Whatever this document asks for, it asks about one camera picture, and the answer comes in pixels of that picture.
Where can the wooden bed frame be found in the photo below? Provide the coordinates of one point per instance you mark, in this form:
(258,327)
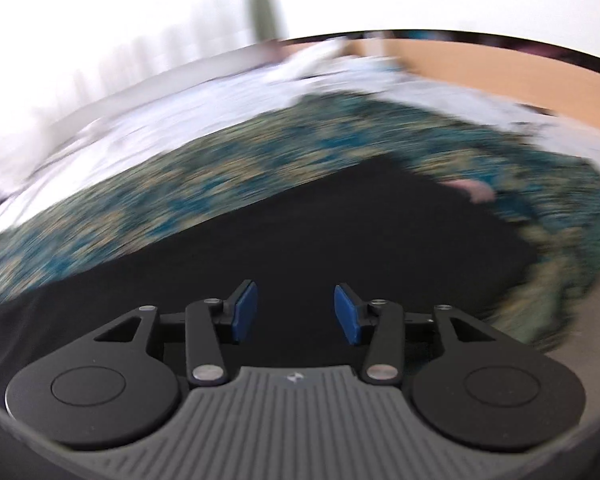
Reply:
(564,88)

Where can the black pants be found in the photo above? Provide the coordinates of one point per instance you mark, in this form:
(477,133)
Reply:
(385,231)

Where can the green curtain right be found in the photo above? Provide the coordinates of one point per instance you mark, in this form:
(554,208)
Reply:
(264,20)

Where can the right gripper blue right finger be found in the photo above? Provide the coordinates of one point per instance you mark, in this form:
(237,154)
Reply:
(377,325)

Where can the white bed sheet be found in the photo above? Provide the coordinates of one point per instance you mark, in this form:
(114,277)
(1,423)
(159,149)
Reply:
(165,112)

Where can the teal gold patterned bedspread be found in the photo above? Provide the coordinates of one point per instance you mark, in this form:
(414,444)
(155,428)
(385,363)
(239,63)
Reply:
(553,200)

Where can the white sheer curtain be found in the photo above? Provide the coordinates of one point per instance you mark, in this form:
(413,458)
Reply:
(59,56)

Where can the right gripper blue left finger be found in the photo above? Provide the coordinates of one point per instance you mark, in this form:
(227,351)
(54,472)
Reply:
(214,321)

